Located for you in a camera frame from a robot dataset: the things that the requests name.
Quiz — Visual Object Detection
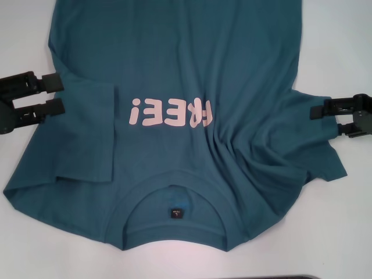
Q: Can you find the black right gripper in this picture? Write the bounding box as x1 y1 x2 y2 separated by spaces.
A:
310 92 372 140

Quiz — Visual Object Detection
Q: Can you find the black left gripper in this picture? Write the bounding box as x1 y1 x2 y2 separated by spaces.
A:
0 70 66 135

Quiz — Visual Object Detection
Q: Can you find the teal blue printed t-shirt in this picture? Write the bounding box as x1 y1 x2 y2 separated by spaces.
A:
3 0 349 253

